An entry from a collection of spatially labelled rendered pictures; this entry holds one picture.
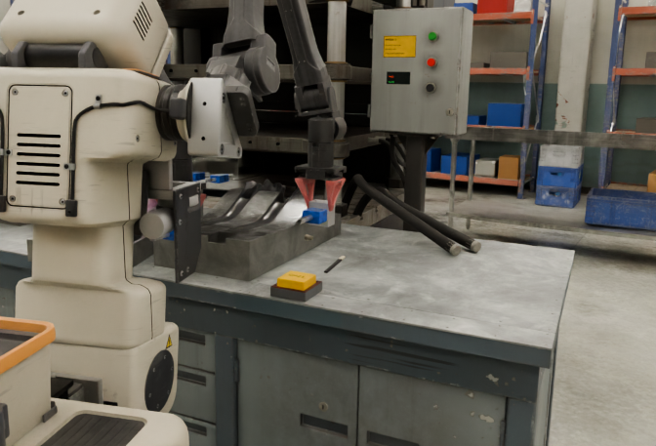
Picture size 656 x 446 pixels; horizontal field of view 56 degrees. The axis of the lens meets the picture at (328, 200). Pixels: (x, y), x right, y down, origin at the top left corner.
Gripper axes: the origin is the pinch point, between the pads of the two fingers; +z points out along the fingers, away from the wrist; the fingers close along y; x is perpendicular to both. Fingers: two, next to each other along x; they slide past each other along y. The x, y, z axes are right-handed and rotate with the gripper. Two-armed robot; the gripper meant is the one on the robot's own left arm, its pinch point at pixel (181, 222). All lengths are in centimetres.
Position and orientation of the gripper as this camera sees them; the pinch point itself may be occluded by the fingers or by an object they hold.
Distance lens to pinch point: 144.2
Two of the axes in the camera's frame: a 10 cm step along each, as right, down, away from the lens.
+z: -0.1, 9.8, 1.7
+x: -4.2, 1.5, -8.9
